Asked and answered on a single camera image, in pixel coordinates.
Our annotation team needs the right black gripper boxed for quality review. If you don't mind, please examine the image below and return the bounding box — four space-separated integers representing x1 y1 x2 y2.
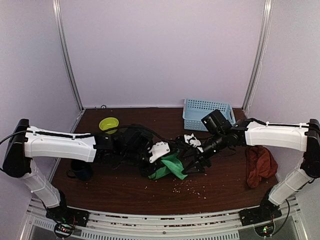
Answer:
179 131 227 175

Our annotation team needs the green towel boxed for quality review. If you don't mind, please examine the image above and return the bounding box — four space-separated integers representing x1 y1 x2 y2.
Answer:
148 152 188 180

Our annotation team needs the brown towel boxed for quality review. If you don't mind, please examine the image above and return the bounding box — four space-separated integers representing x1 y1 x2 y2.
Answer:
245 145 278 188

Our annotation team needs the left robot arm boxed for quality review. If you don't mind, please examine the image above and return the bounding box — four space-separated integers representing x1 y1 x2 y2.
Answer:
2 119 171 222

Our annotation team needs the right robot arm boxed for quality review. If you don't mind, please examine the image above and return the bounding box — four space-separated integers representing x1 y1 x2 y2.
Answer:
182 109 320 221

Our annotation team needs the green plastic bowl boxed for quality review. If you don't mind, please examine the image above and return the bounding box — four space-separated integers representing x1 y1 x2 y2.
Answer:
98 117 119 135

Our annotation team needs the light blue plastic basket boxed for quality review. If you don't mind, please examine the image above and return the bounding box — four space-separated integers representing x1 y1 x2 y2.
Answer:
182 98 236 132

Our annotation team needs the dark blue mug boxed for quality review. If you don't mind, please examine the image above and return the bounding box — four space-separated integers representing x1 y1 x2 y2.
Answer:
66 160 94 181

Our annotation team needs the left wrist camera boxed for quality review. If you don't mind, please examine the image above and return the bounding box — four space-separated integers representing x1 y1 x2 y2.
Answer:
148 141 171 164

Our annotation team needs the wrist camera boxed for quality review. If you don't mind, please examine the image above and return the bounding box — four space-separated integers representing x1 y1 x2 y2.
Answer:
175 133 203 152
148 141 171 164

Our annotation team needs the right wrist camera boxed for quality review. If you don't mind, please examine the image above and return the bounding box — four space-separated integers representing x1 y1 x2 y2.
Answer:
175 133 203 152

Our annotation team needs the aluminium front rail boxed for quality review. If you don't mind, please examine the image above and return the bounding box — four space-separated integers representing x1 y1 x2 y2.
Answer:
18 197 310 240

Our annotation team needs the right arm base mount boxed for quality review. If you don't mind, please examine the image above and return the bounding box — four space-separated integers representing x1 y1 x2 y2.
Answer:
239 206 282 226

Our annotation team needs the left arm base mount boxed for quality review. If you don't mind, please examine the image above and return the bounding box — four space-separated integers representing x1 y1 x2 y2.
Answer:
45 208 90 227

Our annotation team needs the right aluminium frame post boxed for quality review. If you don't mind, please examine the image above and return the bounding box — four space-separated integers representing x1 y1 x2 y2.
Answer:
242 0 274 115

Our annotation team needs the aluminium frame post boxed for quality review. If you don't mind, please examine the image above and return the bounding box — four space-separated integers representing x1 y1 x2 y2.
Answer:
242 0 274 115
52 0 84 112

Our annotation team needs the left aluminium frame post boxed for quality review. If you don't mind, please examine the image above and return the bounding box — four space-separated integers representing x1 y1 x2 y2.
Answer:
52 0 84 112

